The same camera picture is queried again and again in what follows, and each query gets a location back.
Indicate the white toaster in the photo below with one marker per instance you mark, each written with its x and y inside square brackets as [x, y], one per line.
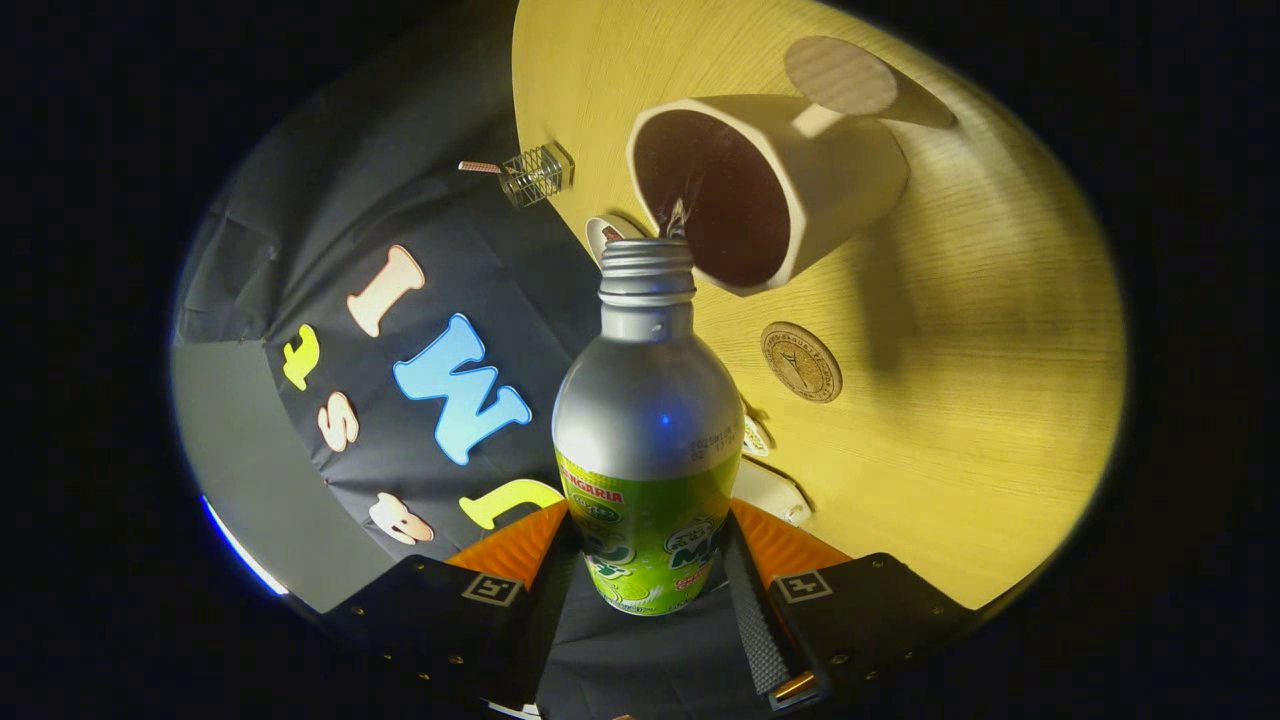
[770, 490]

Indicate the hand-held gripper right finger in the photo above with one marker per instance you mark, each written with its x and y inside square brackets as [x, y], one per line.
[755, 630]

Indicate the pink striped straw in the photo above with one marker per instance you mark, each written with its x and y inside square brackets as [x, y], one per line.
[480, 167]

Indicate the round wooden coaster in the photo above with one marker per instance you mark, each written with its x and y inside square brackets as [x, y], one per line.
[801, 362]

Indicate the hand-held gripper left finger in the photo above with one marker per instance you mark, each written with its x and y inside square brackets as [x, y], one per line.
[450, 620]

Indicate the wooden table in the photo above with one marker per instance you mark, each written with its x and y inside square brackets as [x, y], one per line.
[950, 450]

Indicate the silver and green juice bottle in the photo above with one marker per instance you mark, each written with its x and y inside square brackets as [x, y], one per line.
[645, 400]

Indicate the white round plate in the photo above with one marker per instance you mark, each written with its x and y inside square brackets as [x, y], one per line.
[595, 232]

